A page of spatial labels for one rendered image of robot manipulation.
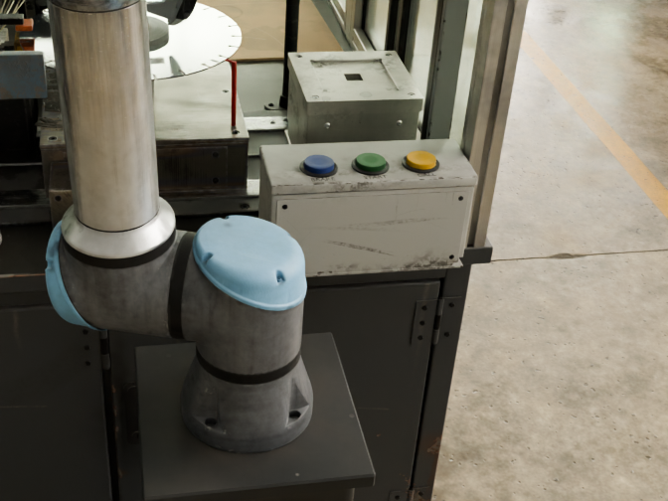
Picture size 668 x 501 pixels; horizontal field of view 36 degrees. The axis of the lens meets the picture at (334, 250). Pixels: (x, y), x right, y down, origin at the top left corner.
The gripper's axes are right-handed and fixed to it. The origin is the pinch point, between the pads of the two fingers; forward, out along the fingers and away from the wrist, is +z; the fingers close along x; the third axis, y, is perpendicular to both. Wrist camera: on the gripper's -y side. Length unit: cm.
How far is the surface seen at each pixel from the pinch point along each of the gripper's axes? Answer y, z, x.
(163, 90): -1.1, 13.7, 3.4
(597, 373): -119, 72, 26
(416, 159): -27.9, -15.0, 30.1
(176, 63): 0.5, -0.8, 8.8
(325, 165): -15.7, -12.5, 31.1
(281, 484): -5, -15, 74
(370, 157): -22.0, -13.2, 29.4
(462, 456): -77, 70, 47
